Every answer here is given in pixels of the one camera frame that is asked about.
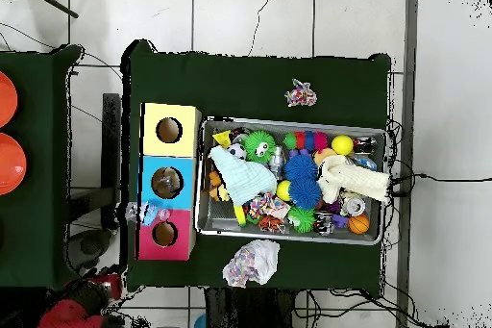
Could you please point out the mint green waffle cloth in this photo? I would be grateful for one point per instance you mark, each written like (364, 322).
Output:
(244, 176)

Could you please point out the orange striped tiger toy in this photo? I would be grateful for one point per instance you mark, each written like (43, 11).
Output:
(270, 224)

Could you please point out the cream waffle cloth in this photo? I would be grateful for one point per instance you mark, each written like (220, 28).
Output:
(354, 180)

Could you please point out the crushed clear plastic bottle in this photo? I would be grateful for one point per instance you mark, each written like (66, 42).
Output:
(148, 213)

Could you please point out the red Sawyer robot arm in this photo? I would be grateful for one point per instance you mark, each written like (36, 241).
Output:
(73, 312)

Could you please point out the wooden box with three holes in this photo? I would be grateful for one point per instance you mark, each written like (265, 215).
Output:
(151, 182)

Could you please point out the black and white soccer ball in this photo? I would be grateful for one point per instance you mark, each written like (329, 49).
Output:
(237, 151)

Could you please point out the green fuzzy toy with eyes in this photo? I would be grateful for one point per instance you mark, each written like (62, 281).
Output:
(259, 145)

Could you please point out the grey robot toy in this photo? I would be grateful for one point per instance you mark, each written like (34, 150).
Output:
(277, 160)

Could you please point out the yellow cheese wedge toy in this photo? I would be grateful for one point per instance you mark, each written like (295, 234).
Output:
(221, 138)

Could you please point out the orange plastic building block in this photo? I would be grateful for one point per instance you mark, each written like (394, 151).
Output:
(216, 186)

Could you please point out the yellow ball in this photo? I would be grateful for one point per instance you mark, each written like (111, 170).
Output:
(284, 190)
(343, 144)

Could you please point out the blue spiky ball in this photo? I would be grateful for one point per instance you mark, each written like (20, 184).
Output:
(306, 193)
(300, 166)

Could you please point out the orange round disc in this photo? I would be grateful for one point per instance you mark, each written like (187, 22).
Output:
(323, 155)

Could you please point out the crushed silver can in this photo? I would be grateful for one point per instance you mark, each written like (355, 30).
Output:
(354, 205)

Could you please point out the small orange basketball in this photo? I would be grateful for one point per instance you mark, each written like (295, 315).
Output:
(358, 223)

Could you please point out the side table with green cloth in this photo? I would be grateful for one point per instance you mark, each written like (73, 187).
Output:
(38, 220)

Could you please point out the orange bowl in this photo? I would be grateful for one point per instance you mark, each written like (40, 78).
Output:
(6, 99)
(9, 162)

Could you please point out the black rod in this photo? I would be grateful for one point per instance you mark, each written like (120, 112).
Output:
(50, 1)

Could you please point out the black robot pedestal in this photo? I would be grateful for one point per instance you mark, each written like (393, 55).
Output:
(250, 312)

